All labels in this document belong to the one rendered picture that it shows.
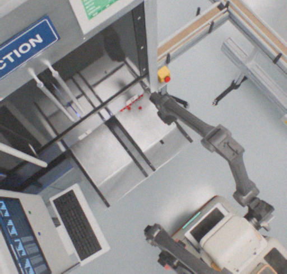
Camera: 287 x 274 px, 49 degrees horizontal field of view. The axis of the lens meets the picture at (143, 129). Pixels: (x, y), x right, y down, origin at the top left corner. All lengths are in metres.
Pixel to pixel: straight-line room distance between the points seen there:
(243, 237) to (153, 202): 1.45
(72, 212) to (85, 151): 0.37
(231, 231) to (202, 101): 1.72
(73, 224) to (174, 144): 0.78
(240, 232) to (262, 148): 1.62
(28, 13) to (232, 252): 1.14
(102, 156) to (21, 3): 1.23
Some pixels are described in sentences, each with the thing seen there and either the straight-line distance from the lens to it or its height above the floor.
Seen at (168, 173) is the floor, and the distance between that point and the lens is 2.78.
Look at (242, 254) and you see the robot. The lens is 1.47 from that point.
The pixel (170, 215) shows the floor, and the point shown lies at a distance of 2.76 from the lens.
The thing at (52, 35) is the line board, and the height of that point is 1.94.
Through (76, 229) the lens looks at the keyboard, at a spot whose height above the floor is 0.82.
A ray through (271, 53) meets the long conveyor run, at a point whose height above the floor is 0.93.
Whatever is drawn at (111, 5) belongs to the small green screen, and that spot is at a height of 1.90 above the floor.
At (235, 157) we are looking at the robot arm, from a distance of 1.25.
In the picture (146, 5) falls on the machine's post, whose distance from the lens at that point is 1.23.
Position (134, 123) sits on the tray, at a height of 0.88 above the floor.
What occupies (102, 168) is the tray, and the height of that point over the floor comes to 0.88.
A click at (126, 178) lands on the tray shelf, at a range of 1.90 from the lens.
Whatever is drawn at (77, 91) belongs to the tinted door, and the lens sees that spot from 1.40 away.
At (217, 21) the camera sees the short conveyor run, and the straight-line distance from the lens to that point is 2.23.
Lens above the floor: 2.76
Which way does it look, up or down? 75 degrees down
